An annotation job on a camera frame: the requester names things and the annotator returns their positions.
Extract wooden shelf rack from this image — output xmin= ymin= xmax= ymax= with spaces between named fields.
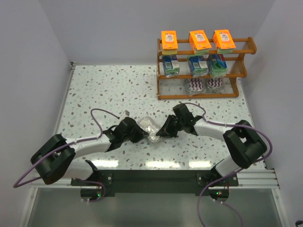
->
xmin=156 ymin=37 xmax=257 ymax=100

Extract orange sponge box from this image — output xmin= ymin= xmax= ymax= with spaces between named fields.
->
xmin=161 ymin=30 xmax=178 ymax=55
xmin=213 ymin=29 xmax=236 ymax=54
xmin=188 ymin=30 xmax=212 ymax=55

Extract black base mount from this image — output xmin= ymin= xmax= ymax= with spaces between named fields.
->
xmin=71 ymin=169 xmax=239 ymax=198

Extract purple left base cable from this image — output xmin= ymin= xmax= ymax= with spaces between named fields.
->
xmin=73 ymin=178 xmax=107 ymax=203

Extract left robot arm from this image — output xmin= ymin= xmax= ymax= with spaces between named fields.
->
xmin=30 ymin=117 xmax=149 ymax=184

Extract clear sponge pack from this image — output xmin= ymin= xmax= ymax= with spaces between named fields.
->
xmin=137 ymin=116 xmax=161 ymax=144

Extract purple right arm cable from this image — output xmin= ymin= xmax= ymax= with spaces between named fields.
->
xmin=183 ymin=103 xmax=273 ymax=227

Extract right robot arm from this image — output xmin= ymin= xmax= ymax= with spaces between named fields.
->
xmin=156 ymin=104 xmax=267 ymax=182

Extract purple zigzag sponge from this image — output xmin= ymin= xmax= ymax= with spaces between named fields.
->
xmin=206 ymin=78 xmax=223 ymax=94
xmin=185 ymin=78 xmax=205 ymax=96

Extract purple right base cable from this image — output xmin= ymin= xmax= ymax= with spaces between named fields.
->
xmin=213 ymin=198 xmax=244 ymax=227

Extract blue green sponge pack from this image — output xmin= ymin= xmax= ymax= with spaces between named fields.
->
xmin=162 ymin=55 xmax=180 ymax=78
xmin=187 ymin=55 xmax=209 ymax=78
xmin=207 ymin=54 xmax=227 ymax=78

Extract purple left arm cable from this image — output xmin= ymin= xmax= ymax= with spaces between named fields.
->
xmin=13 ymin=108 xmax=121 ymax=189

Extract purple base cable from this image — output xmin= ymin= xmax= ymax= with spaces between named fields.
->
xmin=73 ymin=178 xmax=107 ymax=203
xmin=213 ymin=198 xmax=244 ymax=227

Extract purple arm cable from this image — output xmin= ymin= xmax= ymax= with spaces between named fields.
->
xmin=183 ymin=103 xmax=273 ymax=227
xmin=13 ymin=108 xmax=121 ymax=189

